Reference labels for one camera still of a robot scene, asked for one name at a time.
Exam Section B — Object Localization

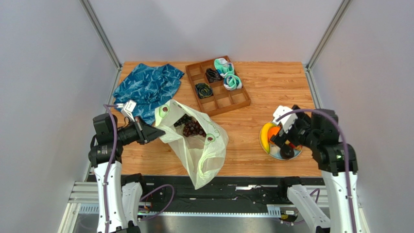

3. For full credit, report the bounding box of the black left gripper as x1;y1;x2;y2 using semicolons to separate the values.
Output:
112;116;165;146

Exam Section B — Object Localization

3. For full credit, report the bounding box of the fake orange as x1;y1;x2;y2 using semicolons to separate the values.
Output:
267;126;280;142

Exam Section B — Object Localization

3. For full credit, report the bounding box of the fake yellow banana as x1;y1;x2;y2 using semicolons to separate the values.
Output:
259;122;276;153

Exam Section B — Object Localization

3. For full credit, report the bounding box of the fake dark grape bunch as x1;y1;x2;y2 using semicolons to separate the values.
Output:
183;121;207;137

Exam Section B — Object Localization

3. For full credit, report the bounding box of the translucent white plastic bag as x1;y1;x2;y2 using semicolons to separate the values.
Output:
155;100;229;190

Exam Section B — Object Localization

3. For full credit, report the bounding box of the fake black grape bunch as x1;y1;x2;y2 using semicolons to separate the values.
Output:
174;114;192;127

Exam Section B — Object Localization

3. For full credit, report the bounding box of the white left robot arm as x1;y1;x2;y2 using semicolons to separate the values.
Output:
88;113;165;233

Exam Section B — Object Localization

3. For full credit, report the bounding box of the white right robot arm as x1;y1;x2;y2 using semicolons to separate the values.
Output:
270;105;363;233

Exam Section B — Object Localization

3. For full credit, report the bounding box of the cream and blue plate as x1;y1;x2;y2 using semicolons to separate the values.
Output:
259;133;303;160

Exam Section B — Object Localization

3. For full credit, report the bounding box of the blue shark print cloth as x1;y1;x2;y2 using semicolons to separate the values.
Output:
113;63;184;125

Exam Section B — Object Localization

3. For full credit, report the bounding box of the dark green leaf rolled sock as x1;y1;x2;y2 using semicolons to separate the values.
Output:
195;83;214;99

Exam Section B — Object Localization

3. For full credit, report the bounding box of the teal white sock lower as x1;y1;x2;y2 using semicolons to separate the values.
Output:
224;74;242;91

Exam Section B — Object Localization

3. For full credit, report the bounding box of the teal white sock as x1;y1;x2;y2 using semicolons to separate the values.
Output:
224;74;242;91
214;58;235;78

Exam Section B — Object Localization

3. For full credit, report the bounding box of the wooden compartment tray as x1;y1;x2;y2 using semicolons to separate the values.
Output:
186;59;251;116

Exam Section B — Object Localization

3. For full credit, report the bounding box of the black patterned rolled sock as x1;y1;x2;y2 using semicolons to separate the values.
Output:
205;68;223;83

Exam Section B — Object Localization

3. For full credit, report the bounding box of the teal white sock upper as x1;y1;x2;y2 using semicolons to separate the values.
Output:
214;58;235;78

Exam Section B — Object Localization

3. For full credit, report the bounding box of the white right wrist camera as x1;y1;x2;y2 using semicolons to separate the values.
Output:
272;105;298;133

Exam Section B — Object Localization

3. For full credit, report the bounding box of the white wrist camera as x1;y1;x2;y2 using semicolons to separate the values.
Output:
272;105;298;133
116;100;137;122

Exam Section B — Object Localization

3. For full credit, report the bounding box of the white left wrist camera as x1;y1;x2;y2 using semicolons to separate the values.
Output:
116;100;137;122

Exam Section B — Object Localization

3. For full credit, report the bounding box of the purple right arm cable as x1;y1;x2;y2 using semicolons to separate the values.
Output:
275;109;358;233

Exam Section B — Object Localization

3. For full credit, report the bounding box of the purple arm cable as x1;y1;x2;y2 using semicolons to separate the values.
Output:
103;104;175;233
275;109;358;233

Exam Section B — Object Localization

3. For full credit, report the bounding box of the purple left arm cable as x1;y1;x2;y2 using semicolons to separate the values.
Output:
103;104;175;233

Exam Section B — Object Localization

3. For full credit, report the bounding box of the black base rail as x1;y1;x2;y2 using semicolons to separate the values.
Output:
104;174;324;214

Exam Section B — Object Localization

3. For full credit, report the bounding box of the right aluminium frame post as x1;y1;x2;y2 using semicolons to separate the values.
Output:
306;0;353;70

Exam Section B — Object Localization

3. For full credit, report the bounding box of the grey aluminium frame post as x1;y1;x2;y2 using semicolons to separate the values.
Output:
80;0;122;70

